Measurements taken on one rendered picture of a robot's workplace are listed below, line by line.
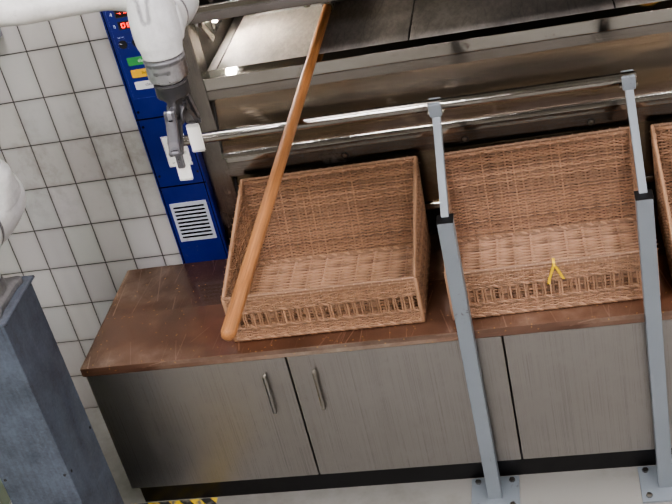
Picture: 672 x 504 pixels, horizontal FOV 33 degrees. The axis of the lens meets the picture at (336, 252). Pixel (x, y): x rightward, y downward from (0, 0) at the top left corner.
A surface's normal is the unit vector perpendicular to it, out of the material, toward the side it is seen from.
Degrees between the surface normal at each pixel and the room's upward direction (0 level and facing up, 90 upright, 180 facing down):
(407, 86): 70
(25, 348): 90
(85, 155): 90
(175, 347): 0
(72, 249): 90
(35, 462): 90
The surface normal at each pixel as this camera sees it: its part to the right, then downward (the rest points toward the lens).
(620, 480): -0.21, -0.83
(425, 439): -0.11, 0.54
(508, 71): -0.18, 0.22
